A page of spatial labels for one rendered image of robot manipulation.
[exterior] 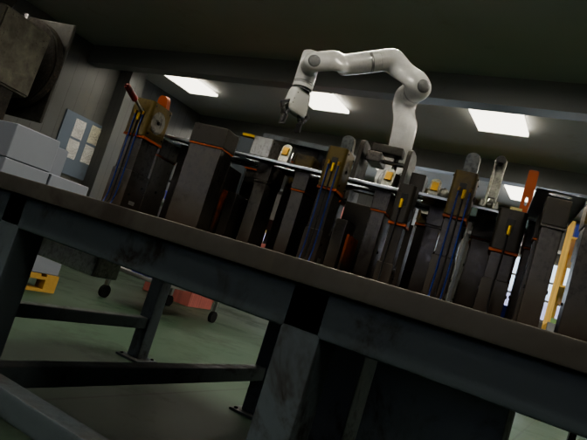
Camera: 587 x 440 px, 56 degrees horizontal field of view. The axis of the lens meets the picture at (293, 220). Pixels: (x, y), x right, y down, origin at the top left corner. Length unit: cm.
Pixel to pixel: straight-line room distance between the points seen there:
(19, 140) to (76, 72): 545
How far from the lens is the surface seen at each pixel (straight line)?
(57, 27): 750
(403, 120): 236
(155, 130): 185
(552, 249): 127
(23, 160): 429
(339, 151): 155
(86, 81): 975
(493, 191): 185
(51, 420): 135
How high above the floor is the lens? 67
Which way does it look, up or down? 6 degrees up
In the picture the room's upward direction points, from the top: 17 degrees clockwise
